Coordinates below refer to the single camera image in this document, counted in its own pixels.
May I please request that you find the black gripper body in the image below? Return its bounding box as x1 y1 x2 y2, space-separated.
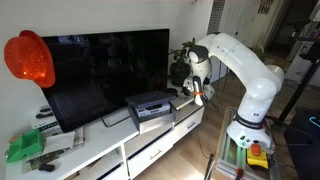
190 75 216 108

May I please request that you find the metal robot base platform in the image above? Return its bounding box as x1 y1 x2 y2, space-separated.
214 106 282 180

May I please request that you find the black glasses pouch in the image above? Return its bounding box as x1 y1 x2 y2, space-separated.
162 87 180 98

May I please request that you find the white cabinet drawer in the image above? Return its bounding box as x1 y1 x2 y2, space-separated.
172 106 206 144
126 131 175 180

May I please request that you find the white TV cabinet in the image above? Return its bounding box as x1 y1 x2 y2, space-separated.
4 82 210 180

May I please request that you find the dark round plant pot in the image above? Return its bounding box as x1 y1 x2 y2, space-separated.
169 61 192 88

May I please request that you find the green leafy houseplant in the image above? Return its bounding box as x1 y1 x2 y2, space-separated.
167 37 198 68

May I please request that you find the yellow emergency stop box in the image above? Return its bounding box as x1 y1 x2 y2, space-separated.
246 141 270 170

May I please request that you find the black flat screen television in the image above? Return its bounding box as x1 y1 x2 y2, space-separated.
39 28 171 134

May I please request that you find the black tripod stand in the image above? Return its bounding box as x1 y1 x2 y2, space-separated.
275 39 320 125

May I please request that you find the white paper envelope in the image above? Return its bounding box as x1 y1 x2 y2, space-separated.
42 130 77 155

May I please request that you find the white product box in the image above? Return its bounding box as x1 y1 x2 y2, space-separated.
30 104 63 136

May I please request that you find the printed magazine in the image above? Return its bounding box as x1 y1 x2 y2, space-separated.
21 126 85 175

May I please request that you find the small black object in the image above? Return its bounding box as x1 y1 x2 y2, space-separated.
37 162 56 173

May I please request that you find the green plastic bin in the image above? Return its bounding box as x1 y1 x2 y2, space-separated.
5 128 47 164

